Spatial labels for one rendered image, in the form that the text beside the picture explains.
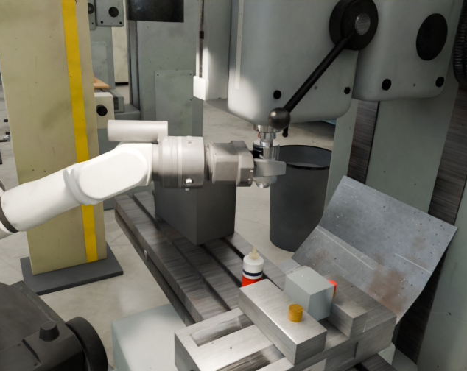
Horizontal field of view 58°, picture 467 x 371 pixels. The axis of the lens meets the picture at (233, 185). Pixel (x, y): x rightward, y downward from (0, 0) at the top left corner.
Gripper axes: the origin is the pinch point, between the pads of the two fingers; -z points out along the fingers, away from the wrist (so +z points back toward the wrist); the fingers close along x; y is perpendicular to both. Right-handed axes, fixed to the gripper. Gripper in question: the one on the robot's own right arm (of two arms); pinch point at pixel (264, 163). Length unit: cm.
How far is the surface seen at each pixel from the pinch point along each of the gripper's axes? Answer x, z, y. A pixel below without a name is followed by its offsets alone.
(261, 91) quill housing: -11.6, 4.2, -14.3
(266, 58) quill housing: -11.7, 3.9, -18.6
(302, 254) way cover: 21.6, -17.3, 32.4
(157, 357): -5.3, 18.8, 37.5
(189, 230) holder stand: 24.5, 11.5, 26.4
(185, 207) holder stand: 26.1, 12.4, 20.9
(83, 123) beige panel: 160, 61, 34
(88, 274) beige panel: 147, 62, 120
